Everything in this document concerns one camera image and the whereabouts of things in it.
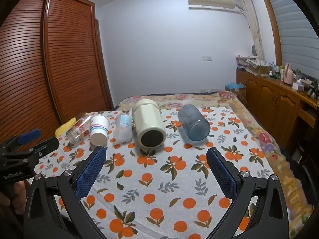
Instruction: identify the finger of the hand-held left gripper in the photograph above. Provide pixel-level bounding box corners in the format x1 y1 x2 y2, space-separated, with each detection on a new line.
26 137 60 158
0 129 42 153

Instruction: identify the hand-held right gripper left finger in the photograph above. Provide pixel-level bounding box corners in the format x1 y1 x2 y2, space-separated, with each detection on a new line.
24 146 108 239

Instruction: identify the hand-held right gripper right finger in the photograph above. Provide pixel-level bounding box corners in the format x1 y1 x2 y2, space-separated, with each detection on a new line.
204 147 290 239

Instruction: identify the printed clear glass cup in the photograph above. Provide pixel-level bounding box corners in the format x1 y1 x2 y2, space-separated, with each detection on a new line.
66 115 92 148

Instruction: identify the striped white paper cup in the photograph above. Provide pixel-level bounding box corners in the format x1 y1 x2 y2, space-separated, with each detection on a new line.
89 115 110 146

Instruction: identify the clear plastic cup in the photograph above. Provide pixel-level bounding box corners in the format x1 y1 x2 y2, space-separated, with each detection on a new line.
113 113 133 144

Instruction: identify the translucent blue cup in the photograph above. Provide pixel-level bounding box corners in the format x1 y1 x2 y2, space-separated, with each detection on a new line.
177 104 211 142

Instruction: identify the large cream cup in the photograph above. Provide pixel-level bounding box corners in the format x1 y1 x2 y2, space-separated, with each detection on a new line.
132 99 167 151

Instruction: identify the person's left hand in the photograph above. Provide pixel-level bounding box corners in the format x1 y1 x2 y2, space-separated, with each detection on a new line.
10 180 27 207

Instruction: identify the yellow cloth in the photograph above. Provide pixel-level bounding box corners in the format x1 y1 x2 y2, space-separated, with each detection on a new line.
55 118 78 137

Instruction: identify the floral blanket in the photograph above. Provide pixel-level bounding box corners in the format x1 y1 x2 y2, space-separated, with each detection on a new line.
117 91 315 239

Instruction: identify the orange fruit print cloth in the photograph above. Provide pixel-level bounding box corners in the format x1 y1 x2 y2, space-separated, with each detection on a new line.
33 106 275 239

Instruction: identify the brown slatted wooden wardrobe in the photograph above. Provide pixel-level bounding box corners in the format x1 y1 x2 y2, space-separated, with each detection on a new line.
0 0 115 145

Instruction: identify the brown wooden cabinet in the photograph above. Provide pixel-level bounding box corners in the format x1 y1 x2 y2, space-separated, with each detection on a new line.
235 69 319 150

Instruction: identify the cardboard box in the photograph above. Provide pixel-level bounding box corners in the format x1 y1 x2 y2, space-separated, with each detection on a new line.
250 63 271 75

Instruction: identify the pale tissue box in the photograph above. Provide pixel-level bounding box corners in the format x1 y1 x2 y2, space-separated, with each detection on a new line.
292 79 306 91

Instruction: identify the pink thermos jug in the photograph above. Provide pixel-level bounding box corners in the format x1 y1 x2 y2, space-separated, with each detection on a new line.
284 63 294 84

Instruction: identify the black and white figurine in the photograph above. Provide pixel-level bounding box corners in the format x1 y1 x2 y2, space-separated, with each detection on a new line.
307 80 319 99

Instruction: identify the pale patterned curtain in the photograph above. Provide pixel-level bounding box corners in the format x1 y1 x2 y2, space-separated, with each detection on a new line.
234 0 266 67

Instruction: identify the grey window blind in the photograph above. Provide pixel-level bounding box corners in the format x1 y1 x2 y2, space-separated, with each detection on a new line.
264 0 319 80

